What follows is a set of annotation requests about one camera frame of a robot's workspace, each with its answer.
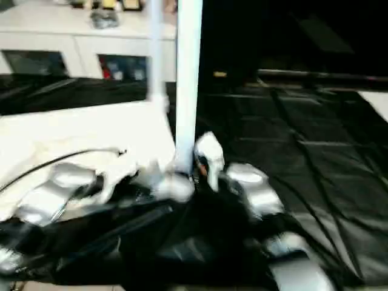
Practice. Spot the black covered bench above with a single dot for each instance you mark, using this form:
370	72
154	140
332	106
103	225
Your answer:
327	75

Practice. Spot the red package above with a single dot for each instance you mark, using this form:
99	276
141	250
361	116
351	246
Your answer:
106	68

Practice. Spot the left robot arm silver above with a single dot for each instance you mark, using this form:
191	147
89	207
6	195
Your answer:
51	194

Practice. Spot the white plastic table top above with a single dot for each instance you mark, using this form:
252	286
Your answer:
75	130

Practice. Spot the black work mat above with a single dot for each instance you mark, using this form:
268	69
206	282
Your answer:
303	136

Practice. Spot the white cabinet with glass doors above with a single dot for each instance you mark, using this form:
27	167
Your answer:
60	36

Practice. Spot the white flat board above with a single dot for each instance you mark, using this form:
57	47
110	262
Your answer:
376	104

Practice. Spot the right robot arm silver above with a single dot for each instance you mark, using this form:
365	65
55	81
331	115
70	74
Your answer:
257	191

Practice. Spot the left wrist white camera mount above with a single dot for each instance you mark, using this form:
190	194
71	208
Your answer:
115	179

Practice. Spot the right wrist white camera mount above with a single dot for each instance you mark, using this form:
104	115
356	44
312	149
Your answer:
210	148

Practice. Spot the white plastic table leg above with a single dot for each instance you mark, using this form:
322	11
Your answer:
156	54
188	75

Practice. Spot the black cabinet with yellow label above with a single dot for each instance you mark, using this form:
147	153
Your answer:
230	39

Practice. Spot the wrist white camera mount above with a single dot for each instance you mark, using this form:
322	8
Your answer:
210	148
115	179

